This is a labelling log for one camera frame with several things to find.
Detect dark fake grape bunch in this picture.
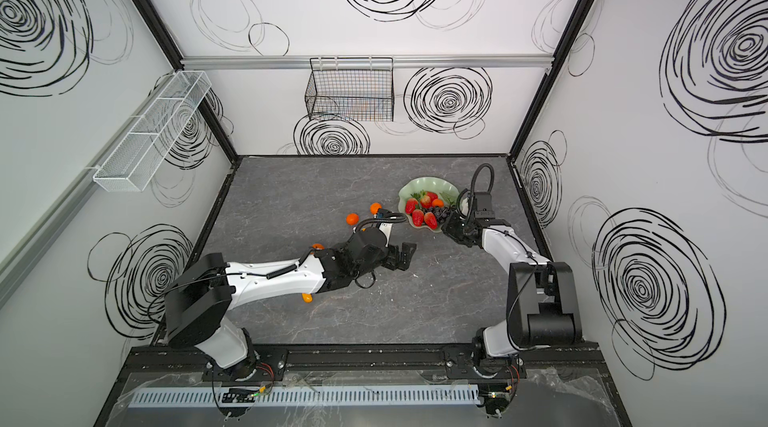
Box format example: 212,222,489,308
432,206,457,226

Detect light green wavy fruit bowl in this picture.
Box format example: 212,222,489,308
398,177,459,232

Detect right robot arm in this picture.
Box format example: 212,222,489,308
442,189,583,358

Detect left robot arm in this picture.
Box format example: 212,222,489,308
162,222,417,369

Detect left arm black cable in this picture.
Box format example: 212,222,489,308
353,210,409,290

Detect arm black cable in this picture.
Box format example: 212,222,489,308
458,162,496,224
353,210,409,290

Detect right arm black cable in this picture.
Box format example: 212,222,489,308
458,162,496,224

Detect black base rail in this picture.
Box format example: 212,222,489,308
119,342,607,383

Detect black wire wall basket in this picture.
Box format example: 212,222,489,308
304,56,395,122

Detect white mesh wall shelf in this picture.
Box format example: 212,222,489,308
93,71,212,193

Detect white slotted cable duct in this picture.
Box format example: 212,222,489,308
128,385,482,408

